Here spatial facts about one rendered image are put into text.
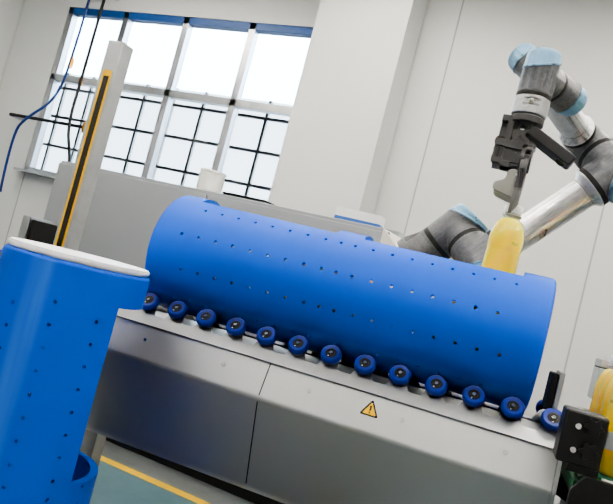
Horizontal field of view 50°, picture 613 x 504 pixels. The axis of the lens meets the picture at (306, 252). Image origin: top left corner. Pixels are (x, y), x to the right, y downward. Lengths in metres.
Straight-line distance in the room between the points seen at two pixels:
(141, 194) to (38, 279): 2.57
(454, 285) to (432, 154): 3.21
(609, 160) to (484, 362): 0.79
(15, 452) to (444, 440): 0.79
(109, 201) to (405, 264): 2.76
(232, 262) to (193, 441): 0.41
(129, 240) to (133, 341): 2.27
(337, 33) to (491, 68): 1.05
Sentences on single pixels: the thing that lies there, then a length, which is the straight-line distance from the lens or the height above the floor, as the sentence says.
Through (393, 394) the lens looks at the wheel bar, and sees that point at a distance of 1.37.
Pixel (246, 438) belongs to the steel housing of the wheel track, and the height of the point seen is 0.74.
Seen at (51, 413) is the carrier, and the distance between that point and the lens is 1.30.
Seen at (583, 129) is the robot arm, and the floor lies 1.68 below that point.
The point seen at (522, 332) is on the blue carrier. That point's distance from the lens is 1.32.
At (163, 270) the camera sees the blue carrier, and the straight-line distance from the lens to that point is 1.53.
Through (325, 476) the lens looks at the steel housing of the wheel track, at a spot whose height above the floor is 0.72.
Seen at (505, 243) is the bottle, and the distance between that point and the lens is 1.45.
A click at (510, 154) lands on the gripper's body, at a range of 1.49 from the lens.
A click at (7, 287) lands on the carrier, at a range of 1.32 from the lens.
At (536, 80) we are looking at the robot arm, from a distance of 1.53.
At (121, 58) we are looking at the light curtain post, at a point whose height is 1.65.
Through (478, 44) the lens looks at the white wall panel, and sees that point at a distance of 4.74.
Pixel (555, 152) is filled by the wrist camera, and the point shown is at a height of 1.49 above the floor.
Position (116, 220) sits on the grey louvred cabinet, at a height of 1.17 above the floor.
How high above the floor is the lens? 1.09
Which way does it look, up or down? 3 degrees up
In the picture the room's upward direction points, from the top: 15 degrees clockwise
